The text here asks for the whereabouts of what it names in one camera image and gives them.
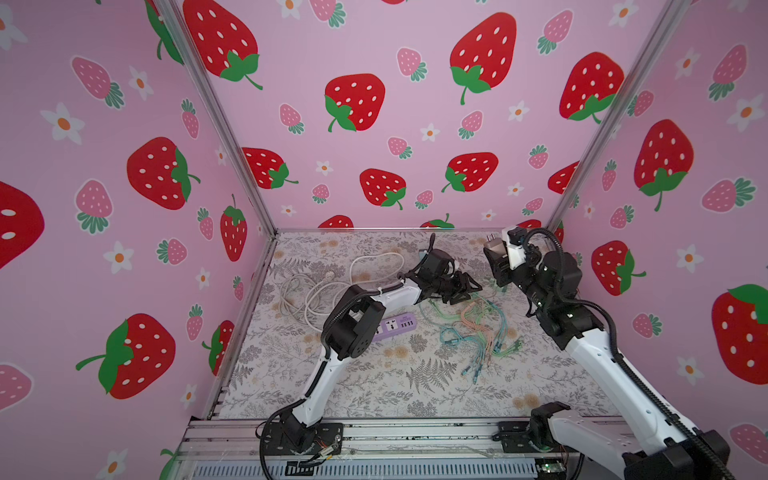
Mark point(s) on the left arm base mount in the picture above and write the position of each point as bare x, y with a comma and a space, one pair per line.
322, 439

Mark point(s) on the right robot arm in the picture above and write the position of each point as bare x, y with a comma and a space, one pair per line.
663, 443

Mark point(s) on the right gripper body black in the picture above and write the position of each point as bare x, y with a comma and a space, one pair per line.
525, 277

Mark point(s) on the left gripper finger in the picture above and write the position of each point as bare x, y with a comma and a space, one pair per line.
467, 284
455, 296

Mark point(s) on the purple power strip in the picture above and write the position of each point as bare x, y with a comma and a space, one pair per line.
396, 325

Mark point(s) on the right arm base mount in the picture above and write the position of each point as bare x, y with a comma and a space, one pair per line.
526, 437

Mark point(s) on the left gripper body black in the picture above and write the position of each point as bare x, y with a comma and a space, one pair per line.
444, 283

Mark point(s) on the pink charger plug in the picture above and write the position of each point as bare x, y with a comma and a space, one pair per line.
494, 248

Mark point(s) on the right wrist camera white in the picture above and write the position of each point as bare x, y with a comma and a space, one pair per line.
514, 242

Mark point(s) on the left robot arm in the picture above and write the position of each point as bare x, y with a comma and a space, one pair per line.
352, 324

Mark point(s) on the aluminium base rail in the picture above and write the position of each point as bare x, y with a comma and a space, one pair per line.
427, 448

